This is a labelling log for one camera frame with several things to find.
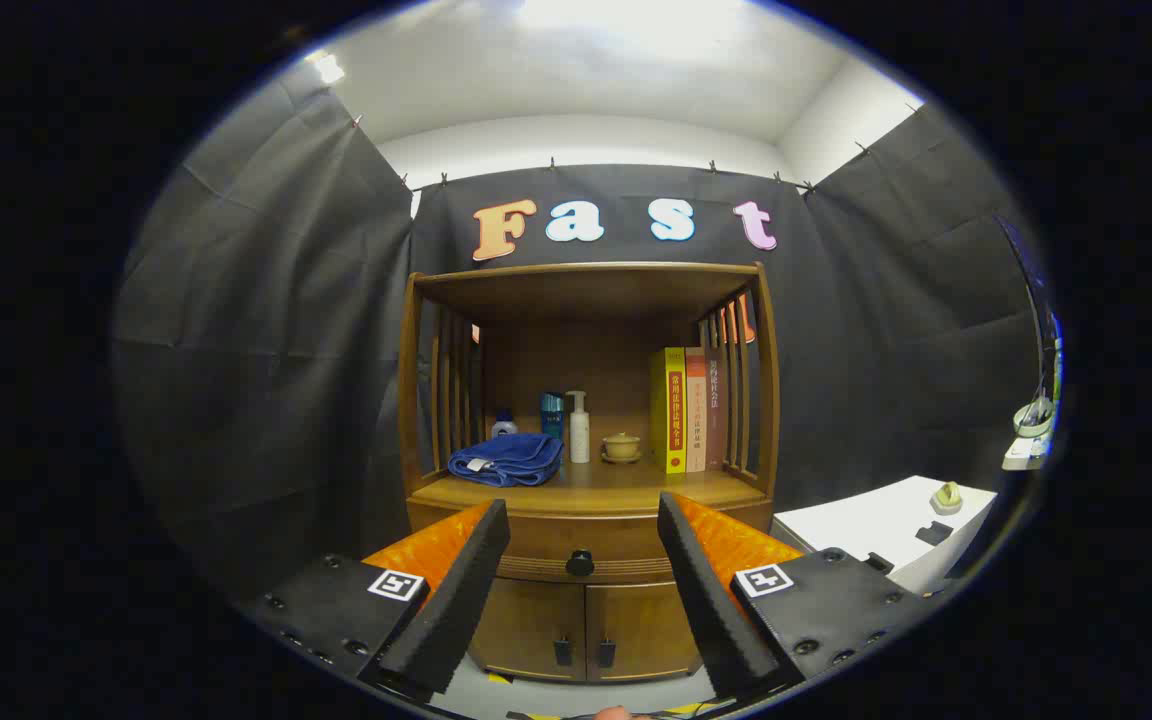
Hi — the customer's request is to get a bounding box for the wooden drawer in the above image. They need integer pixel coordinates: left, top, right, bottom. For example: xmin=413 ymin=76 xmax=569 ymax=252
xmin=408 ymin=500 xmax=775 ymax=583

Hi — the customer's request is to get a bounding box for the white pump bottle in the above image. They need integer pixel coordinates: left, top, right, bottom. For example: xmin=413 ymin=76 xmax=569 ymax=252
xmin=566 ymin=390 xmax=592 ymax=464

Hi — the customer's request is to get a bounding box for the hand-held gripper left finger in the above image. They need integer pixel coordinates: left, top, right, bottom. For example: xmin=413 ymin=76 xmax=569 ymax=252
xmin=241 ymin=498 xmax=512 ymax=706

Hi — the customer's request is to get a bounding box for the thin hanging cable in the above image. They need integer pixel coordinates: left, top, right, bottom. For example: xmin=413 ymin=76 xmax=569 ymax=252
xmin=996 ymin=213 xmax=1059 ymax=399

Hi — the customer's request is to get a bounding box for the orange and white book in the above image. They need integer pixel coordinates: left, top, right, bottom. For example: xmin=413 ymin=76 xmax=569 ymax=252
xmin=685 ymin=348 xmax=708 ymax=473

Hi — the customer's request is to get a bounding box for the brown book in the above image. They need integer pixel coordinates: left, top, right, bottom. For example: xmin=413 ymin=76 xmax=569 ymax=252
xmin=705 ymin=358 xmax=729 ymax=471

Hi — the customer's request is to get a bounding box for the thick yellow book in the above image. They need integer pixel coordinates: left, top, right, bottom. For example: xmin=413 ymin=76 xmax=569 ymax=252
xmin=650 ymin=347 xmax=688 ymax=475

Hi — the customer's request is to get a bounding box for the wooden countertop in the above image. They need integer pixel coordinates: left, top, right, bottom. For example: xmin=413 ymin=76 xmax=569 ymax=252
xmin=410 ymin=460 xmax=769 ymax=511

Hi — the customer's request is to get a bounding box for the wooden cabinet door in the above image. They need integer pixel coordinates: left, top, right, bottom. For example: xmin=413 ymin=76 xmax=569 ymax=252
xmin=586 ymin=583 xmax=703 ymax=683
xmin=471 ymin=580 xmax=587 ymax=683

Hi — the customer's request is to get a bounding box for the blue folded towel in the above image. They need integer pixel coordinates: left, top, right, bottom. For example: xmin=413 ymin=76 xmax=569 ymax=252
xmin=448 ymin=433 xmax=565 ymax=488

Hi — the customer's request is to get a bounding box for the white side cabinet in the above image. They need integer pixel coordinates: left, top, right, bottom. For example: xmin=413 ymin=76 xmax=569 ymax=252
xmin=771 ymin=476 xmax=999 ymax=596

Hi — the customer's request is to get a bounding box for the wooden cabinet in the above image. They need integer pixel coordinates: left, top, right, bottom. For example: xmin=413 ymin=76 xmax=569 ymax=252
xmin=398 ymin=262 xmax=782 ymax=686

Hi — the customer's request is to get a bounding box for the small white shelf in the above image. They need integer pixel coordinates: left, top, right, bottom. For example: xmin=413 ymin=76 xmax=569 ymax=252
xmin=1001 ymin=395 xmax=1062 ymax=471

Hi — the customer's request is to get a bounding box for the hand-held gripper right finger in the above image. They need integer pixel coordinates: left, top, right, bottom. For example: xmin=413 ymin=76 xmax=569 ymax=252
xmin=658 ymin=490 xmax=942 ymax=701

